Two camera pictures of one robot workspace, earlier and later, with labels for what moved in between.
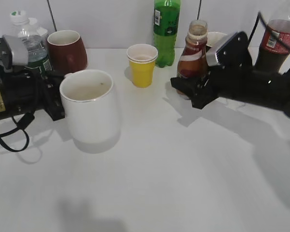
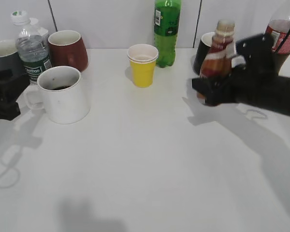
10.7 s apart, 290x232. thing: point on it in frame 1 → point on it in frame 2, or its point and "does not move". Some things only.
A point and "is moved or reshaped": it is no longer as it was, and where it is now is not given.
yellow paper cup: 142,58 does not move
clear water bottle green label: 37,57 does not move
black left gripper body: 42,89 → 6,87
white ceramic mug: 92,106 is moved or reshaped
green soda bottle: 166,16 does not move
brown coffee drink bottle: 193,60 is moved or reshaped
